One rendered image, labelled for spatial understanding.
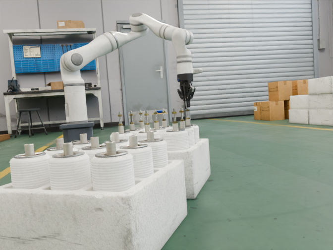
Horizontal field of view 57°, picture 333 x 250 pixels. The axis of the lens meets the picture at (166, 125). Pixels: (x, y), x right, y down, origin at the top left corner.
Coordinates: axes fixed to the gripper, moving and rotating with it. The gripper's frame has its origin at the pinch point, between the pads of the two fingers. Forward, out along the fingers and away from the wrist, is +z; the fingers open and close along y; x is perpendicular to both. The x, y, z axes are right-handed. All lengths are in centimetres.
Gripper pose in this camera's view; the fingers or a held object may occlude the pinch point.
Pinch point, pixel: (187, 104)
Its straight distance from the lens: 145.4
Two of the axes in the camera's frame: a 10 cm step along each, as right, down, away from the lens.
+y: 4.8, 0.3, -8.8
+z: 0.7, 10.0, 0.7
